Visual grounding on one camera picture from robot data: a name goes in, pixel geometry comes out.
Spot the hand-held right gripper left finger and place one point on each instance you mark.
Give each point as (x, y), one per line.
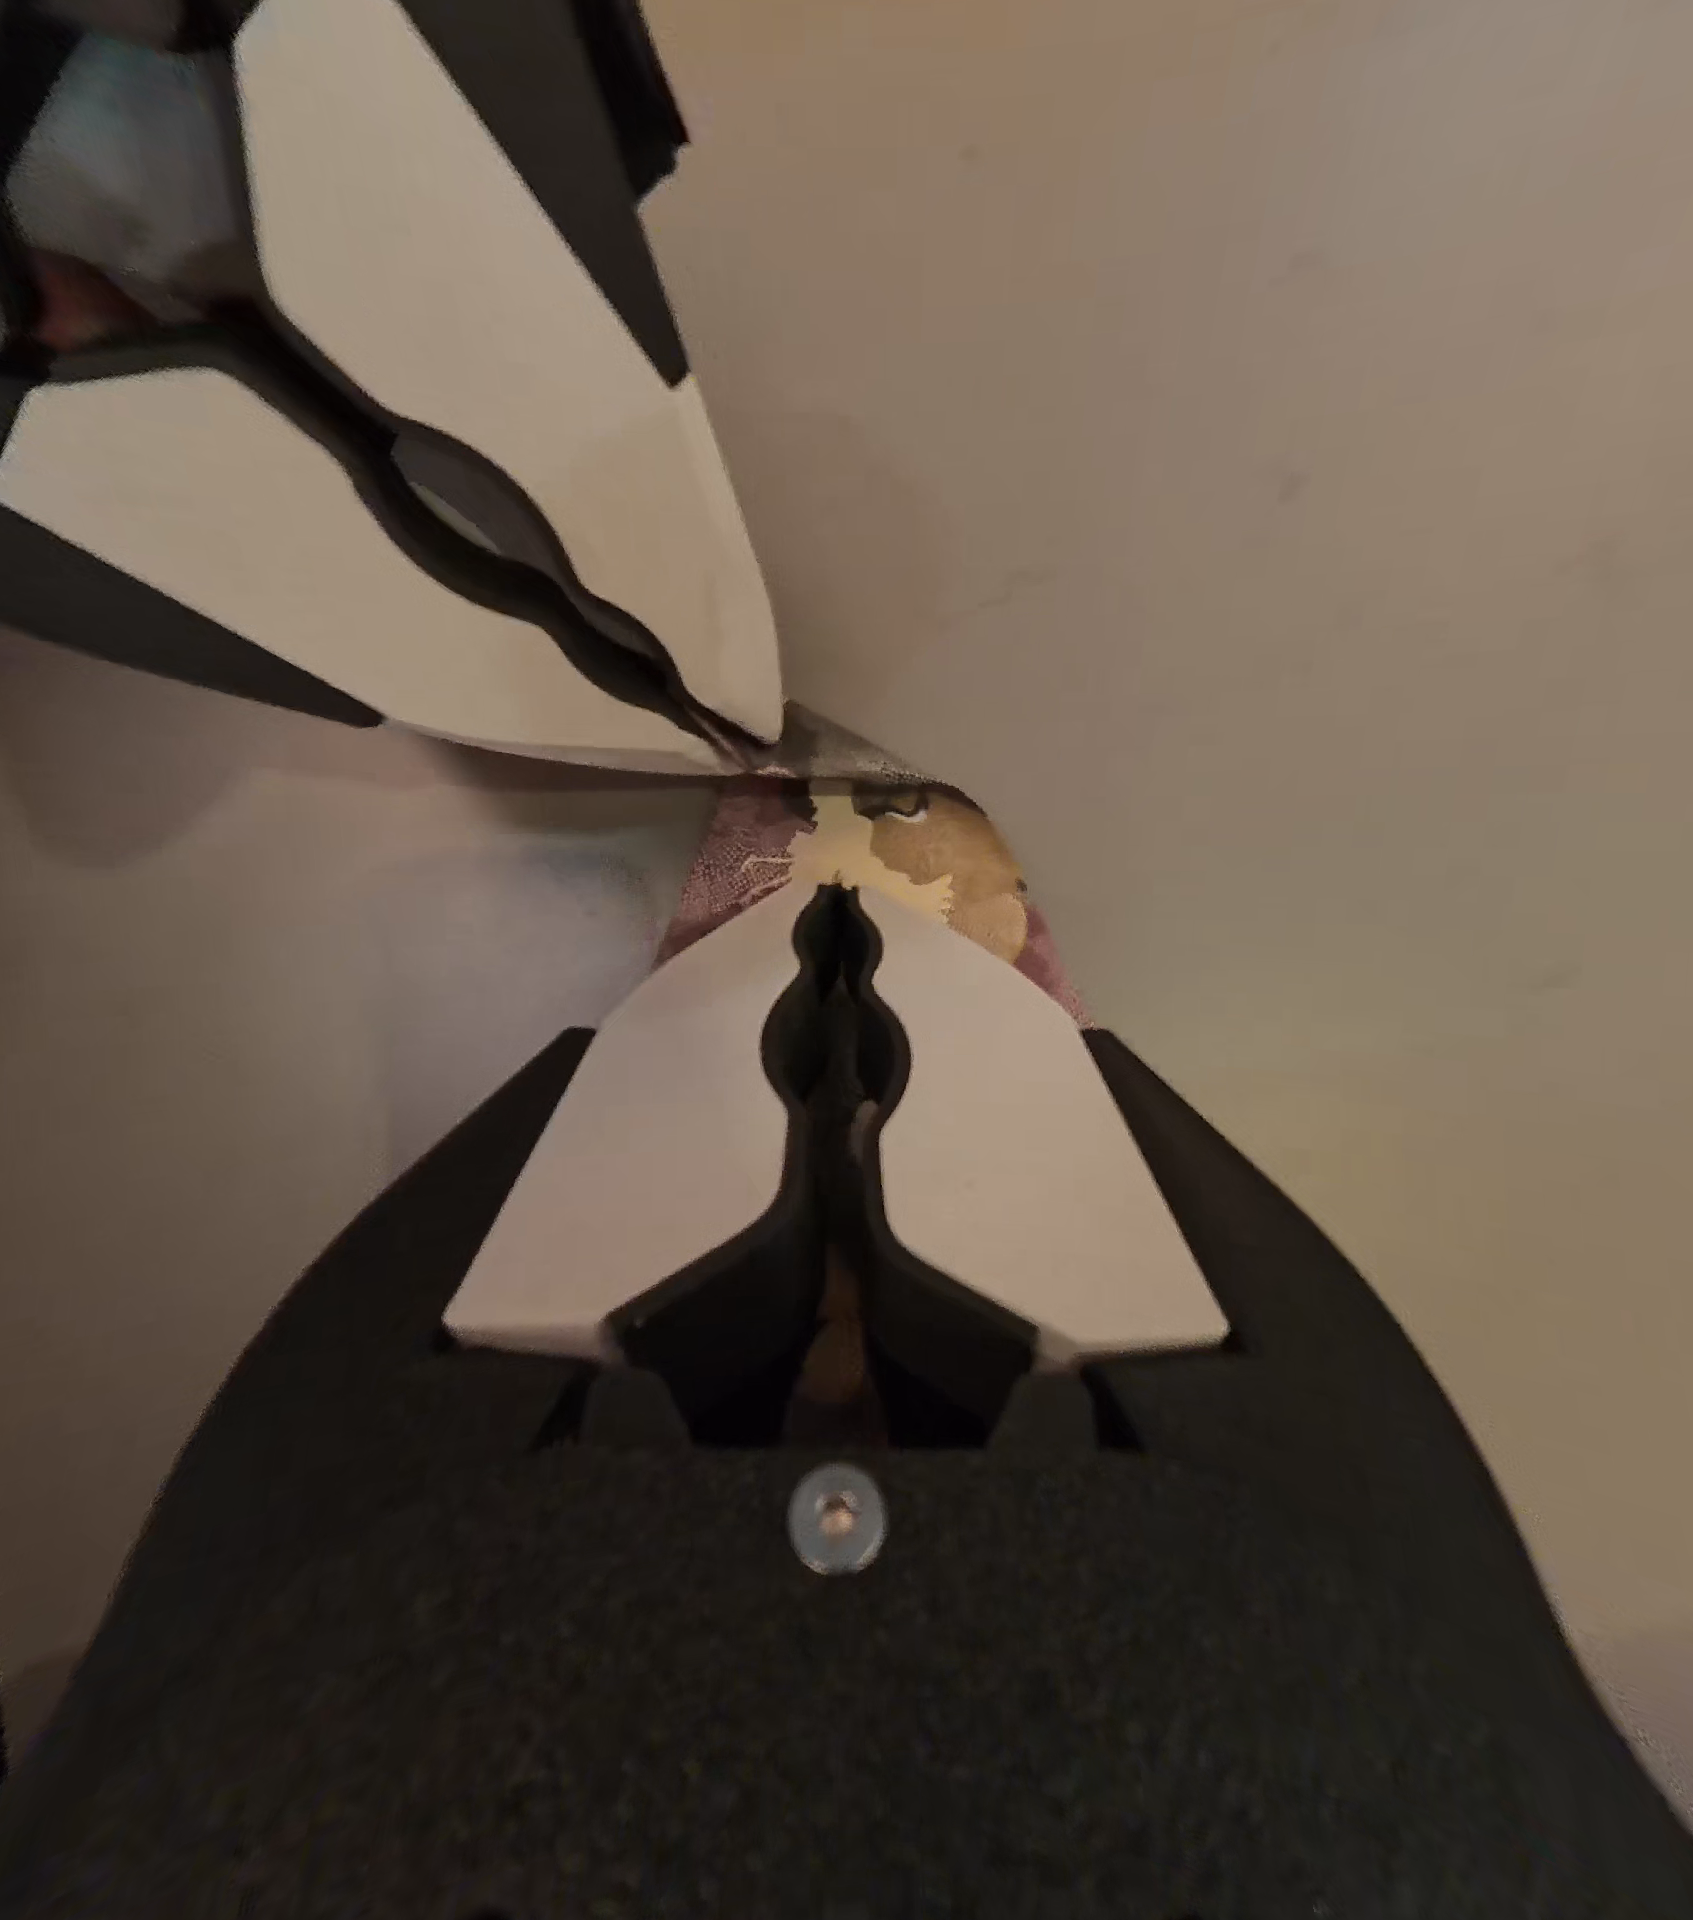
(651, 1184)

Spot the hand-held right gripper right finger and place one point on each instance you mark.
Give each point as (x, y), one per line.
(1028, 1184)

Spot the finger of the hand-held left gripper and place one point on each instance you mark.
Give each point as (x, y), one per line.
(487, 300)
(231, 525)

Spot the crane patterned origami paper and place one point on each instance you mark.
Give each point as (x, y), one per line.
(938, 870)

